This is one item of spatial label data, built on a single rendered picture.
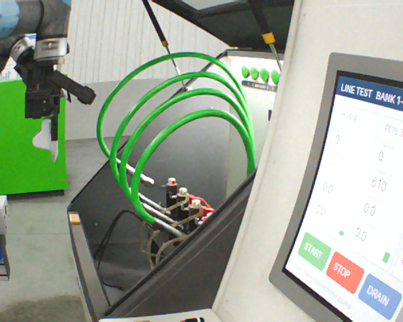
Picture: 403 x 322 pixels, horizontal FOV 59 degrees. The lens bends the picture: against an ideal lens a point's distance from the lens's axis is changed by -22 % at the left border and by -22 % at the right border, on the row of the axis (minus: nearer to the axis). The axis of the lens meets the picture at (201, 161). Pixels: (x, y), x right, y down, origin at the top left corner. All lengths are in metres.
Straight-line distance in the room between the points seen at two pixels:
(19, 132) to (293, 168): 3.81
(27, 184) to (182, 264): 3.76
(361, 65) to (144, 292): 0.51
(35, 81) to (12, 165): 3.55
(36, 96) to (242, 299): 0.53
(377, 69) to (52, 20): 0.59
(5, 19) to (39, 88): 0.19
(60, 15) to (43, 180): 3.69
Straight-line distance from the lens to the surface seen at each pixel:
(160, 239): 1.07
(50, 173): 4.40
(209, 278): 0.75
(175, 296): 0.75
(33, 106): 0.80
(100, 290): 0.89
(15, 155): 4.32
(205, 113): 0.76
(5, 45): 1.16
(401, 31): 0.50
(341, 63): 0.56
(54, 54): 0.80
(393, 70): 0.49
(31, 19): 0.77
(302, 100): 0.63
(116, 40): 7.53
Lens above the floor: 1.42
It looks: 14 degrees down
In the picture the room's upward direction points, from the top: 2 degrees clockwise
